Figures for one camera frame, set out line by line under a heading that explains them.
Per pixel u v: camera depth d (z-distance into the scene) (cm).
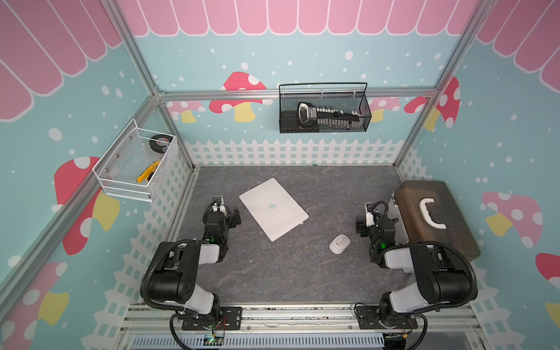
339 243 89
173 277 45
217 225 71
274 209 102
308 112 89
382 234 71
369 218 83
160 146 80
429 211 78
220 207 79
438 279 45
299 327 74
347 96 92
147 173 73
